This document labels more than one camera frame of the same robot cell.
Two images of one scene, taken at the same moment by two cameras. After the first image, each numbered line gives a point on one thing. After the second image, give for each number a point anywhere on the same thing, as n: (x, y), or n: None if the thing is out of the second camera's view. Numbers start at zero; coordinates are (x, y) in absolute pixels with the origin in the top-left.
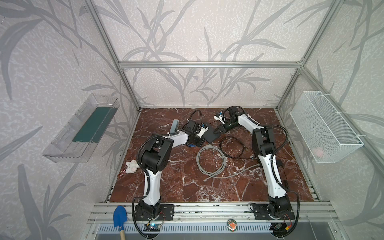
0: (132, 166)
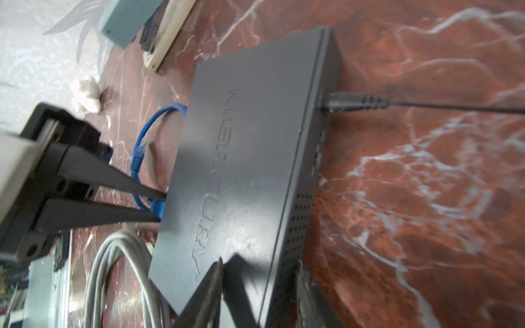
0: (86, 94)
